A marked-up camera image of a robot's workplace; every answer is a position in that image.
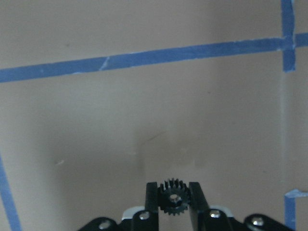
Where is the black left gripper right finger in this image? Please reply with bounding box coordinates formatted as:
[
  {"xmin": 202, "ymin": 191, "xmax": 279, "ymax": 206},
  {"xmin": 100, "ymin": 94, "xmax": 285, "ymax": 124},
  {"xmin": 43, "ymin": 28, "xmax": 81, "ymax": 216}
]
[{"xmin": 189, "ymin": 182, "xmax": 210, "ymax": 231}]

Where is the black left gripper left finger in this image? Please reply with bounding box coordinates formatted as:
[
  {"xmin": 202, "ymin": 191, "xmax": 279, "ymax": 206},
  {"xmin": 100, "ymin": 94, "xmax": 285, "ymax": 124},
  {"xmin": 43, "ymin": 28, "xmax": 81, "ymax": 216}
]
[{"xmin": 145, "ymin": 182, "xmax": 159, "ymax": 231}]

